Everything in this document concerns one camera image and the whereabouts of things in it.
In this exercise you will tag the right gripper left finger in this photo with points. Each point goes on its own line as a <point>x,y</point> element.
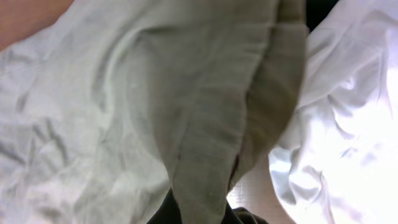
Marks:
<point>168,213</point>

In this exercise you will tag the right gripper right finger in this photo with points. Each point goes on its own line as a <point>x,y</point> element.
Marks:
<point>241,215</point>

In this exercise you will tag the grey-green shorts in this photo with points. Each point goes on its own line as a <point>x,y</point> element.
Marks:
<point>118,102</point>

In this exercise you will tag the crumpled white shirt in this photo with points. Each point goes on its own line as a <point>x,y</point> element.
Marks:
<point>337,160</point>

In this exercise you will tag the black garment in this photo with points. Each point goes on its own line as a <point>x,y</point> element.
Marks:
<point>316,11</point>

